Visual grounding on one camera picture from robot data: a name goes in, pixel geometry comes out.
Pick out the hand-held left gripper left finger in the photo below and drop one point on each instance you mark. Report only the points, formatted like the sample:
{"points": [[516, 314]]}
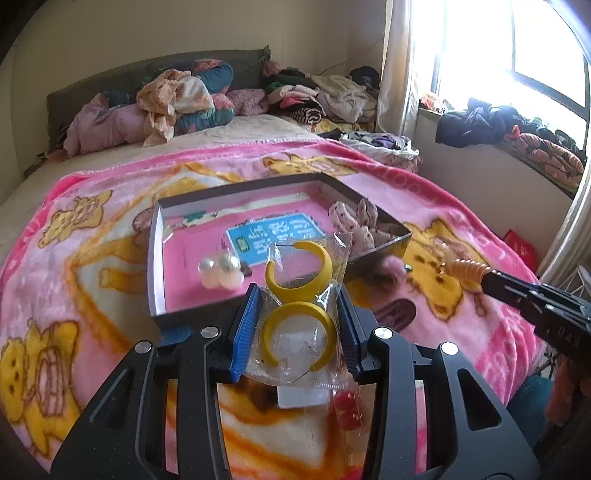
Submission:
{"points": [[245, 332]]}

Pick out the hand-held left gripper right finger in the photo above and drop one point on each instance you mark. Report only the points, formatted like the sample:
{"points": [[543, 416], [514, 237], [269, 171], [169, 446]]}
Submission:
{"points": [[348, 337]]}

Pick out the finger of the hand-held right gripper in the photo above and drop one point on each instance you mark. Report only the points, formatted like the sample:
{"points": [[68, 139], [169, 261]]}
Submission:
{"points": [[512, 302], [508, 282]]}

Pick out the bag of yellow hoop earrings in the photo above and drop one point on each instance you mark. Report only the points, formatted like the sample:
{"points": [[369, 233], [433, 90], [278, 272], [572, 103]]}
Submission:
{"points": [[271, 323]]}

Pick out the brown hair clip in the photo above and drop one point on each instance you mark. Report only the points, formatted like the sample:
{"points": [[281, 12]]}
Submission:
{"points": [[399, 314]]}

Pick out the pink fluffy hair clip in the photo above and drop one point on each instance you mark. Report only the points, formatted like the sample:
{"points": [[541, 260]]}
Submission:
{"points": [[390, 271]]}

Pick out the dark cardboard box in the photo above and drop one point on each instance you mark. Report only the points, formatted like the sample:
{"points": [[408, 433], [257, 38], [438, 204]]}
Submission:
{"points": [[383, 254]]}

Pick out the red paper bag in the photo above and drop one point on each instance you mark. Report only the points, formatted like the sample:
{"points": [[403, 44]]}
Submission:
{"points": [[519, 247]]}

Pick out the pearl drop earring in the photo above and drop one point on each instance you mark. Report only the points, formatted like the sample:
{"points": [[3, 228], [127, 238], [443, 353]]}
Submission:
{"points": [[208, 267], [229, 264]]}

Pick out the red hair accessory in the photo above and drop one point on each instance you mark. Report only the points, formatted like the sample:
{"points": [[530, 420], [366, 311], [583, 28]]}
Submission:
{"points": [[346, 410]]}

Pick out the orange fuzzy cloth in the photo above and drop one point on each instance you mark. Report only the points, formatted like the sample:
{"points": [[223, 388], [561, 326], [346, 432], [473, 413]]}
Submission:
{"points": [[565, 392]]}

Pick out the cream curtain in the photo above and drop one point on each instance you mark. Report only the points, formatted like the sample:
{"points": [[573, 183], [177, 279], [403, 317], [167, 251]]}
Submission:
{"points": [[401, 55], [572, 230]]}

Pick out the pink picture book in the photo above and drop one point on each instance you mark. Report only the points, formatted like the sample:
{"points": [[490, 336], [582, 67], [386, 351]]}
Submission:
{"points": [[203, 258]]}

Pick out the dotted sheer hair bow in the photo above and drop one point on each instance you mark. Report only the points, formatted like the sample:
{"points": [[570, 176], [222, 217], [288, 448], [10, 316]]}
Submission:
{"points": [[355, 221]]}

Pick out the orange leaf print cloth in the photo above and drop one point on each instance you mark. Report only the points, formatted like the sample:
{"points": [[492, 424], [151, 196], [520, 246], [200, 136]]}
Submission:
{"points": [[554, 157]]}

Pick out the pink cartoon printed blanket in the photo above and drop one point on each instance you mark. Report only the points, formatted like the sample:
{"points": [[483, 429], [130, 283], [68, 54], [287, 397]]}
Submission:
{"points": [[115, 300]]}

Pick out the dark jacket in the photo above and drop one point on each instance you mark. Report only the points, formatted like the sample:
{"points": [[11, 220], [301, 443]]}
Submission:
{"points": [[475, 122]]}

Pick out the bag of dark clothes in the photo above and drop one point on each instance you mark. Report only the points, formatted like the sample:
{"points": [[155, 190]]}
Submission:
{"points": [[383, 141]]}

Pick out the yellow printed cloth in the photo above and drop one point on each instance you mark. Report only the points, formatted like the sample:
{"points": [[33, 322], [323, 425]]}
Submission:
{"points": [[337, 125]]}

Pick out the pink knit cloth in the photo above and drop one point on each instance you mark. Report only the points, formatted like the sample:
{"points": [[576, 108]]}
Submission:
{"points": [[249, 101]]}

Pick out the pile of mixed clothes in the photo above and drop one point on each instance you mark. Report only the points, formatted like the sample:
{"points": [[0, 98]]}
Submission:
{"points": [[323, 97]]}

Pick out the window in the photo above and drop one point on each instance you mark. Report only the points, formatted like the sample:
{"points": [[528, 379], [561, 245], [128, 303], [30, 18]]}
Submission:
{"points": [[545, 37]]}

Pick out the cream orange floral cloth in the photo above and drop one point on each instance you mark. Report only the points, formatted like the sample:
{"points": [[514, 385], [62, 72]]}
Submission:
{"points": [[171, 92]]}

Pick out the pink padded garment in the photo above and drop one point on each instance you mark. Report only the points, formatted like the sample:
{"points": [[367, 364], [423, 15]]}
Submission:
{"points": [[101, 124]]}

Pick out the dark floral quilt roll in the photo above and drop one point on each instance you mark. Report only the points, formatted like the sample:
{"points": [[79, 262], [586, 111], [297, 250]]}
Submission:
{"points": [[217, 78]]}

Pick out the beige bed sheet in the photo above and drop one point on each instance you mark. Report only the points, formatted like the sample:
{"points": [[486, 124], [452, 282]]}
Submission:
{"points": [[46, 170]]}

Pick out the pile of clothes on bed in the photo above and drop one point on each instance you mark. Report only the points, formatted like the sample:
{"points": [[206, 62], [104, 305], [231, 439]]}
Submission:
{"points": [[92, 87]]}

